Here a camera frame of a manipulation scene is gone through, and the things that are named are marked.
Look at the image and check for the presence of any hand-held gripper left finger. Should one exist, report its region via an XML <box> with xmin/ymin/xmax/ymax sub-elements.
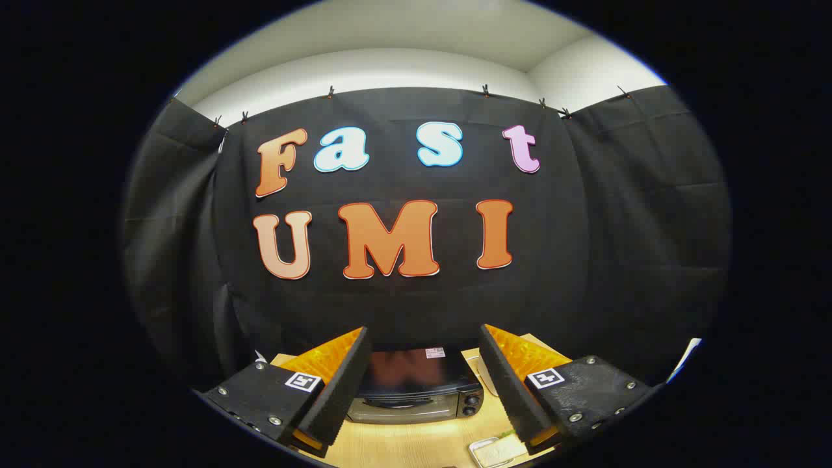
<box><xmin>194</xmin><ymin>326</ymin><xmax>372</xmax><ymax>457</ymax></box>

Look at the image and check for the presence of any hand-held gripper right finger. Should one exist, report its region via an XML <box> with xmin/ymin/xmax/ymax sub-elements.
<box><xmin>479</xmin><ymin>323</ymin><xmax>665</xmax><ymax>455</ymax></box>

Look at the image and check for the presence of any black toaster oven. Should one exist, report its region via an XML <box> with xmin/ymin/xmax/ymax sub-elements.
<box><xmin>346</xmin><ymin>346</ymin><xmax>486</xmax><ymax>426</ymax></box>

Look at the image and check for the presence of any white ridged tray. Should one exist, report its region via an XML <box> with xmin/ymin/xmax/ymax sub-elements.
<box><xmin>469</xmin><ymin>435</ymin><xmax>530</xmax><ymax>468</ymax></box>

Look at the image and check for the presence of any white flat panel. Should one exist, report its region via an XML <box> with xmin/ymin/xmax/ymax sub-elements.
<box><xmin>668</xmin><ymin>337</ymin><xmax>703</xmax><ymax>384</ymax></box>

